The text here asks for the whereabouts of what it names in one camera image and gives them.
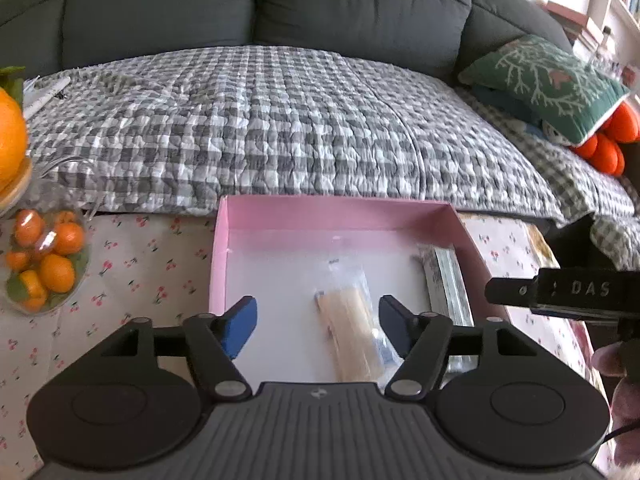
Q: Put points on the person's right hand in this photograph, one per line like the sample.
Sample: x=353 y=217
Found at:
x=626 y=405

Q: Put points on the grey checked quilted blanket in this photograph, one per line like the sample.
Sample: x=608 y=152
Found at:
x=275 y=125

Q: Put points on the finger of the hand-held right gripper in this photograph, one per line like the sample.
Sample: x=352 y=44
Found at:
x=560 y=289
x=580 y=314

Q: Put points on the clear bottle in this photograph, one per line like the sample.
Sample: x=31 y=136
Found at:
x=605 y=42

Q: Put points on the green patterned pillow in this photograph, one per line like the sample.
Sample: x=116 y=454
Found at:
x=545 y=75

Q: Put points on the dark grey sofa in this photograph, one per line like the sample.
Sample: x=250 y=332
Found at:
x=350 y=0

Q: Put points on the large orange with leaves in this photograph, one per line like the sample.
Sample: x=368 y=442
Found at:
x=9 y=135

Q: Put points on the pile of small oranges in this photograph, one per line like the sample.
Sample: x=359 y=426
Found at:
x=55 y=270

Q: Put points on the glass jar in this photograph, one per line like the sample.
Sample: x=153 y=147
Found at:
x=60 y=195

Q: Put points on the blue white plush toy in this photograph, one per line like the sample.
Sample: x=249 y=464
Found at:
x=510 y=110

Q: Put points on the silver foil snack packet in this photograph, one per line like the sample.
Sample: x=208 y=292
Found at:
x=447 y=285

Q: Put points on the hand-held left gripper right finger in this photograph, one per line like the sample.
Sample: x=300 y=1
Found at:
x=394 y=324

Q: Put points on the clear packet of cream biscuits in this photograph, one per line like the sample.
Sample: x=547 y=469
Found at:
x=350 y=325

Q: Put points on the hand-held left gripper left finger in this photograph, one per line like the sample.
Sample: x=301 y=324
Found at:
x=241 y=329

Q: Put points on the orange plush toy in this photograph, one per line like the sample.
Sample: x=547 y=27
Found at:
x=607 y=147

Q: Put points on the pink cardboard box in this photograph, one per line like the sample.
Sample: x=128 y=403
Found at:
x=300 y=220

